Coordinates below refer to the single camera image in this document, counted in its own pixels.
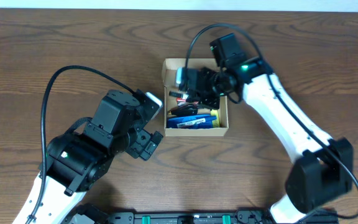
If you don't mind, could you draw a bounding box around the yellow highlighter pen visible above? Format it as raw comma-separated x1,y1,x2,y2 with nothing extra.
211,110,221,128

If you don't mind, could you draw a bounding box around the brown cardboard box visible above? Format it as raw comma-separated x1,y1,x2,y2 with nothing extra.
162,58,229,137

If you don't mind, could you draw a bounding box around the black yellow correction tape dispenser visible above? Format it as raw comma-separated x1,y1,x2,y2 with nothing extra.
168,104,198,117

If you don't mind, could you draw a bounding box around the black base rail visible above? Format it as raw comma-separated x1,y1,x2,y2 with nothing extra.
61,203,274,224

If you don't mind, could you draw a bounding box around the black whiteboard marker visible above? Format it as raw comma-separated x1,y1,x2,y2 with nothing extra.
168,91,189,100

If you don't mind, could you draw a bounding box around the blue whiteboard marker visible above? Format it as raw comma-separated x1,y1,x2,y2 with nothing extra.
177,116,216,129

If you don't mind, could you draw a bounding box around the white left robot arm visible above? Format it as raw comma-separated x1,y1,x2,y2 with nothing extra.
14,90,163,223

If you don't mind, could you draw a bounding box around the red stapler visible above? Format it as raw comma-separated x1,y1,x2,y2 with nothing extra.
176,98,198,106

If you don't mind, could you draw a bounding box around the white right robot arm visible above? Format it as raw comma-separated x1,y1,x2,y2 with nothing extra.
175,34,357,223

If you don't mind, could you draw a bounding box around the blue whiteboard duster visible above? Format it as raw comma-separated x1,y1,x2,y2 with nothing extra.
167,114,211,128

